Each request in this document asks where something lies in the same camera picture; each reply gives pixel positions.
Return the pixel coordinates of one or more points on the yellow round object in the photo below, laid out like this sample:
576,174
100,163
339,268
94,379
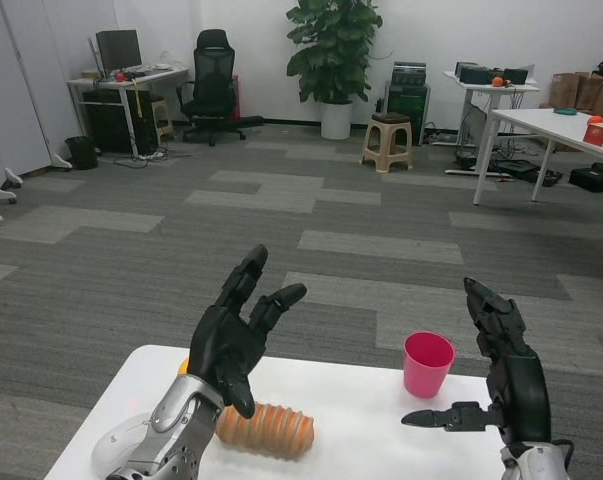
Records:
183,367

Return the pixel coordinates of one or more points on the red panel behind chair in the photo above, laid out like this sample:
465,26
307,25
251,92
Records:
236,97

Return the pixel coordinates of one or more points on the black radio unit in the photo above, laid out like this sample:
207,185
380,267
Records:
409,73

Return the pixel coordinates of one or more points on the long white table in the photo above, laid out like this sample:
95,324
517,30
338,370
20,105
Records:
536,120

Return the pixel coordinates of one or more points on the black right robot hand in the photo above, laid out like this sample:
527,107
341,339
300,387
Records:
521,395

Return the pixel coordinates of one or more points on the flat black floor bag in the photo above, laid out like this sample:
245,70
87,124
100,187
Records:
518,171

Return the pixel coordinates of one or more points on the beige stool brown cushion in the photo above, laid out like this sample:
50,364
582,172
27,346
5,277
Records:
388,131

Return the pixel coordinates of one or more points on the black mesh office chair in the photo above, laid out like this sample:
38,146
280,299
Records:
213,80

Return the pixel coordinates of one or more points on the wide black equipment box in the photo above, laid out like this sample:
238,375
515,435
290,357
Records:
474,74

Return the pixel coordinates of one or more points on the black green equipment case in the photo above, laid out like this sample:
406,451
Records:
408,110

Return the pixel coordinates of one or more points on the black computer monitor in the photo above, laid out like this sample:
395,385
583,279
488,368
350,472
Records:
117,50

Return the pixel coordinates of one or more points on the small black equipment box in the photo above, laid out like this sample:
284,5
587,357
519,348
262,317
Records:
515,76

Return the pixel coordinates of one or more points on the orange fruit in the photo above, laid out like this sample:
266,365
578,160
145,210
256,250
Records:
595,120

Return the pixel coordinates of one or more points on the white standing desk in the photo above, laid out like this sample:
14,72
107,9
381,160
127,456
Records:
478,86

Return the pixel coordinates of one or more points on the small beige plastic stool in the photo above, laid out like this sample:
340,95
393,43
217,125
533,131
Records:
163,120

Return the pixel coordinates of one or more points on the black trash bin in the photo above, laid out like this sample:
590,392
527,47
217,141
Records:
82,154

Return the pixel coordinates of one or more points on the ridged orange bread loaf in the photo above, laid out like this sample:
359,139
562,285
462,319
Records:
276,430

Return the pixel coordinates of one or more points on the teal flat object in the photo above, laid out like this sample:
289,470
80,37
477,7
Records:
565,111

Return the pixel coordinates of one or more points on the white power strip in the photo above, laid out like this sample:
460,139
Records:
152,156

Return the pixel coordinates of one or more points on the large green leafy plant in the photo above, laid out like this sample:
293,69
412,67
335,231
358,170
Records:
333,50

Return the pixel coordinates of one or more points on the black cabinet under desk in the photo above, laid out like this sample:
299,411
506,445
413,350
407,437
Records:
111,122

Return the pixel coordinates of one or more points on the pink plastic cup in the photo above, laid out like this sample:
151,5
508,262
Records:
426,375

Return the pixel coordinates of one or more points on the orange ball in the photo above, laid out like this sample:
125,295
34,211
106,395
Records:
497,81

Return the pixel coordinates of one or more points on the white plant pot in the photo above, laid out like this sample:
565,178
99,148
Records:
336,121

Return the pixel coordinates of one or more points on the white desk with monitor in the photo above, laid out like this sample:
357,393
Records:
141,78

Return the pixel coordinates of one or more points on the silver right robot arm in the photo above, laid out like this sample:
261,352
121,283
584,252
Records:
536,462

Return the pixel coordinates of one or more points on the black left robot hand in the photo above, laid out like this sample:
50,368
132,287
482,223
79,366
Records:
226,345

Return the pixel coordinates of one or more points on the brown paper bags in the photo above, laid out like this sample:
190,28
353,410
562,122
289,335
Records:
573,90

